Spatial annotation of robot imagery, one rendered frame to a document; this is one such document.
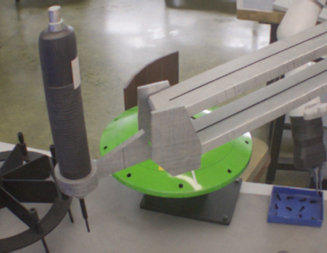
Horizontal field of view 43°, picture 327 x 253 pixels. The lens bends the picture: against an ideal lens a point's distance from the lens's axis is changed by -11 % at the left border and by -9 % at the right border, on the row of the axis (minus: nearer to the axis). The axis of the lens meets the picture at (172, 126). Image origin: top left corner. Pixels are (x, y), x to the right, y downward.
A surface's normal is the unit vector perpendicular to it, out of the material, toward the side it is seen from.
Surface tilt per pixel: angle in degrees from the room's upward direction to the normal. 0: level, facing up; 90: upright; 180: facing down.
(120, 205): 0
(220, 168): 24
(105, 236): 0
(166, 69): 90
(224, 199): 0
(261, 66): 17
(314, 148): 59
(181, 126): 90
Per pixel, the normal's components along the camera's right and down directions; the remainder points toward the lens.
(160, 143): 0.32, 0.54
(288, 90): -0.28, -0.73
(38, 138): 0.00, -0.82
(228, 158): 0.30, -0.62
